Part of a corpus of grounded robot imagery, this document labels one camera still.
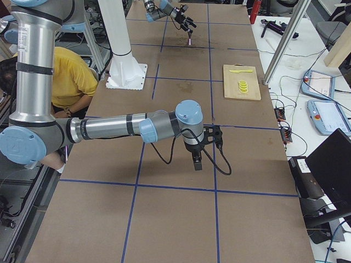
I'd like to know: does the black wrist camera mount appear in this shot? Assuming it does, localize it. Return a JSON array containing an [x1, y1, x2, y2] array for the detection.
[[202, 125, 223, 150]]

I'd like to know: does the red bottle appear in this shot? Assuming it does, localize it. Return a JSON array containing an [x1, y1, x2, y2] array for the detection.
[[250, 0, 262, 25]]

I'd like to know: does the blue teach pendant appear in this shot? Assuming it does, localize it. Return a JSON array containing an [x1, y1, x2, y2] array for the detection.
[[301, 70, 336, 100], [307, 100, 350, 137]]

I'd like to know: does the aluminium frame post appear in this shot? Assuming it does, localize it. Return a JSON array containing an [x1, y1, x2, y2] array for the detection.
[[263, 0, 311, 85]]

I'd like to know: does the steel jigger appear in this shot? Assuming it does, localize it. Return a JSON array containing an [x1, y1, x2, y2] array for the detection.
[[187, 30, 192, 46]]

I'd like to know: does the black computer box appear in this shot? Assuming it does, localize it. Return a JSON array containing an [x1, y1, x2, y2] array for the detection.
[[288, 156, 324, 200]]

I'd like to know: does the black purple tool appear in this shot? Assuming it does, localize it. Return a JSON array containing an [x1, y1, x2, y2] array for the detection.
[[261, 19, 288, 38]]

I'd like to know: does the black braided cable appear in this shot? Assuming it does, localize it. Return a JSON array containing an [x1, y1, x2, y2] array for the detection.
[[149, 128, 233, 176]]

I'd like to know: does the person in yellow shirt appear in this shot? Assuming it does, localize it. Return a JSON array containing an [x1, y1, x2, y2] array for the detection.
[[1, 47, 98, 173]]

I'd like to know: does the upper blue teach pendant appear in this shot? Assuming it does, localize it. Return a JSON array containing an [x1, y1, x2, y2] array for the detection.
[[301, 70, 336, 100]]

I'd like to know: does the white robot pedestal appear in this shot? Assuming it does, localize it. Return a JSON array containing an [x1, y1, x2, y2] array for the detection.
[[98, 0, 148, 90]]

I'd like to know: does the bamboo cutting board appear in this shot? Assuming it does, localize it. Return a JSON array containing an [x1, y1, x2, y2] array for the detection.
[[223, 65, 261, 101]]

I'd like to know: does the black monitor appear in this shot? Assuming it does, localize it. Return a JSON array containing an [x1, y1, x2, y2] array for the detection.
[[305, 128, 350, 228]]

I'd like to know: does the yellow plastic knife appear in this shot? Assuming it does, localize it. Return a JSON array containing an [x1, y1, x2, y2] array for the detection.
[[229, 70, 253, 73]]

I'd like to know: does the lower blue teach pendant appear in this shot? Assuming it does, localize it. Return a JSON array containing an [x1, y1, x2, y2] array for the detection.
[[307, 100, 350, 137]]

